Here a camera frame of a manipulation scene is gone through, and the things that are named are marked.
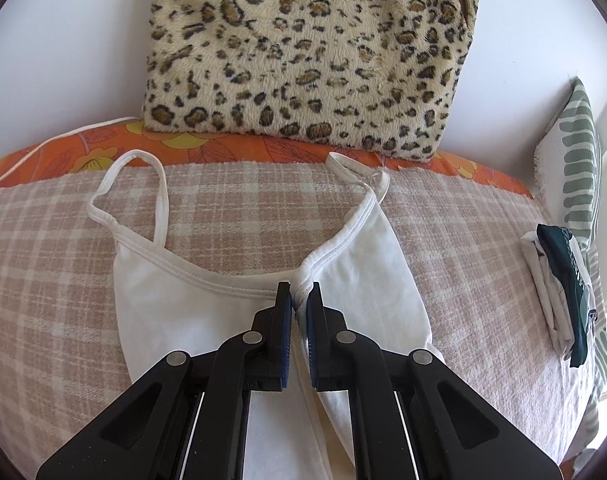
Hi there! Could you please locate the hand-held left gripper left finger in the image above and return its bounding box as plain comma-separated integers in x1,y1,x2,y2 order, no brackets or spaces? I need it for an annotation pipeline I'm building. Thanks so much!
36,281,296,480

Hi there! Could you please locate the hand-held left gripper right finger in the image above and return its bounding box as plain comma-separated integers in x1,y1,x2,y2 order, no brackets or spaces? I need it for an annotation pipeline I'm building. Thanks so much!
306,282,565,480

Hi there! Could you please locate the white camisole top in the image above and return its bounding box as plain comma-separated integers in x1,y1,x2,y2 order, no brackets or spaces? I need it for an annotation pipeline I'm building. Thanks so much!
86,150,434,480

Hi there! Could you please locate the white printed folded garment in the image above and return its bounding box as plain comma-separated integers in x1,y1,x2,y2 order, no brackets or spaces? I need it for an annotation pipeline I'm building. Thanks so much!
521,231,600,357

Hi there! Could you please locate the pink plaid blanket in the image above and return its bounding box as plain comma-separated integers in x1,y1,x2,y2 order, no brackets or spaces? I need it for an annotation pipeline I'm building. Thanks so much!
0,152,604,480

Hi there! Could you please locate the orange floral bed sheet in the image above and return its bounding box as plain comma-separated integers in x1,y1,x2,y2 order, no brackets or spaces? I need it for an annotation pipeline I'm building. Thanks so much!
0,116,534,200

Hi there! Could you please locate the dark green folded garment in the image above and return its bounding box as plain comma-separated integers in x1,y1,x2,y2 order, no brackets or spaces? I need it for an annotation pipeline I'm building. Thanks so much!
536,225,598,368

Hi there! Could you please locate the leopard print plush pillow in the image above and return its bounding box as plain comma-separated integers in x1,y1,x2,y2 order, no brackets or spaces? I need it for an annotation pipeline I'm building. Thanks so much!
140,0,479,163

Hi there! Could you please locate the green leaf print pillow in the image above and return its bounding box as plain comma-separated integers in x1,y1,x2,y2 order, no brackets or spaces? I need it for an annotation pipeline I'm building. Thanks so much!
533,77,607,243
581,242,607,446

